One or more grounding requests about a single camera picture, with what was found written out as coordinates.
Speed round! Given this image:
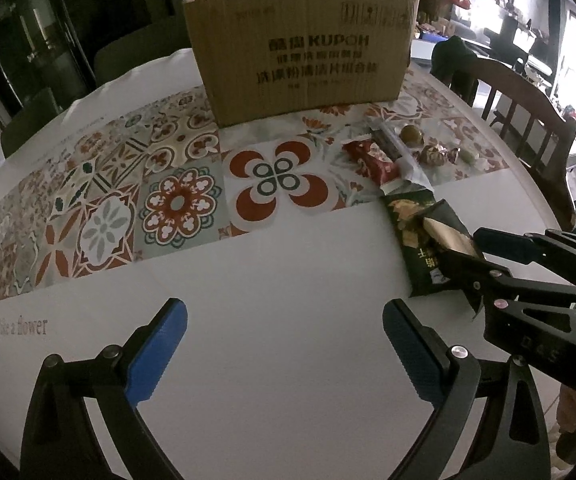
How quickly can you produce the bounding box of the black and tan snack bar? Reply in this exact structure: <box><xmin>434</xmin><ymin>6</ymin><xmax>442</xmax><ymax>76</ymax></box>
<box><xmin>418</xmin><ymin>199</ymin><xmax>484</xmax><ymax>261</ymax></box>

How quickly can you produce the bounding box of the green upholstered chair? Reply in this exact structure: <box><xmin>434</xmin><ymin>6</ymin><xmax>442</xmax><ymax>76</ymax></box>
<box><xmin>0</xmin><ymin>89</ymin><xmax>98</xmax><ymax>158</ymax></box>
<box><xmin>94</xmin><ymin>17</ymin><xmax>193</xmax><ymax>86</ymax></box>

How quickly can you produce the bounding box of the green snack packet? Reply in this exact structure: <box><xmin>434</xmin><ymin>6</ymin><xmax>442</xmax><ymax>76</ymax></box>
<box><xmin>380</xmin><ymin>191</ymin><xmax>474</xmax><ymax>298</ymax></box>

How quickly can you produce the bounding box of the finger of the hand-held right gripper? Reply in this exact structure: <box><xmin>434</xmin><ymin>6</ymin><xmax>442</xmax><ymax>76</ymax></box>
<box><xmin>472</xmin><ymin>226</ymin><xmax>576</xmax><ymax>281</ymax></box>
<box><xmin>438</xmin><ymin>249</ymin><xmax>576</xmax><ymax>321</ymax></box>

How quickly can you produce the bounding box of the patterned table runner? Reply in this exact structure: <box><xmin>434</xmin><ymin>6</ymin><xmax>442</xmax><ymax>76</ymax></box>
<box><xmin>0</xmin><ymin>67</ymin><xmax>511</xmax><ymax>306</ymax></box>

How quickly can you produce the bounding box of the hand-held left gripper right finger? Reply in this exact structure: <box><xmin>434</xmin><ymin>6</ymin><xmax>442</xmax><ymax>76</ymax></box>
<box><xmin>382</xmin><ymin>298</ymin><xmax>551</xmax><ymax>480</ymax></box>

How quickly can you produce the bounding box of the white low cabinet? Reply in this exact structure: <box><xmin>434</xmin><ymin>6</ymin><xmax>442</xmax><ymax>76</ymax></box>
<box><xmin>410</xmin><ymin>35</ymin><xmax>439</xmax><ymax>61</ymax></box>

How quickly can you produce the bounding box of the red snack packet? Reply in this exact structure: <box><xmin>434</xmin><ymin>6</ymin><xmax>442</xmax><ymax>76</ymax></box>
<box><xmin>342</xmin><ymin>139</ymin><xmax>403</xmax><ymax>186</ymax></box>

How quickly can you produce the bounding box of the person's right hand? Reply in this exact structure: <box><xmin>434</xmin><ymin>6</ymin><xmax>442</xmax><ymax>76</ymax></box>
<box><xmin>555</xmin><ymin>385</ymin><xmax>576</xmax><ymax>466</ymax></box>

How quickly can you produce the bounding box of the clear candy wrapper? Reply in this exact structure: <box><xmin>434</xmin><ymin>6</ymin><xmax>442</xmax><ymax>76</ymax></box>
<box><xmin>368</xmin><ymin>117</ymin><xmax>436</xmax><ymax>193</ymax></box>

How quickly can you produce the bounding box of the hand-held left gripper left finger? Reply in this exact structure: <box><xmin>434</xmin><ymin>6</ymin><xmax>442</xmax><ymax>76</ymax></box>
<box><xmin>20</xmin><ymin>297</ymin><xmax>189</xmax><ymax>480</ymax></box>

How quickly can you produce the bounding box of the dark wooden chair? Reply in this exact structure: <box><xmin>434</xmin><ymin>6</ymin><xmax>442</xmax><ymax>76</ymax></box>
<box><xmin>448</xmin><ymin>42</ymin><xmax>576</xmax><ymax>231</ymax></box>

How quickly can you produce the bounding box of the dark green cloth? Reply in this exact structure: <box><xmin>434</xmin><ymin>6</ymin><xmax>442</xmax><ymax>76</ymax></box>
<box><xmin>430</xmin><ymin>35</ymin><xmax>479</xmax><ymax>91</ymax></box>

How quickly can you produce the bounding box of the brown wrapped candy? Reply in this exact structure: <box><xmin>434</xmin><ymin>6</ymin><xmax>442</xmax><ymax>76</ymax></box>
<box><xmin>417</xmin><ymin>144</ymin><xmax>444</xmax><ymax>165</ymax></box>

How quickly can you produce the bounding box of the brown cardboard box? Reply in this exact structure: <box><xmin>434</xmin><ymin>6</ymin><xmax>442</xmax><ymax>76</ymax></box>
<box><xmin>183</xmin><ymin>0</ymin><xmax>421</xmax><ymax>128</ymax></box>

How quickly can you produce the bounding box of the dark glass sliding door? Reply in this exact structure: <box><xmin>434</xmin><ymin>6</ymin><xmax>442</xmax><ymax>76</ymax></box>
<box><xmin>0</xmin><ymin>0</ymin><xmax>179</xmax><ymax>116</ymax></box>

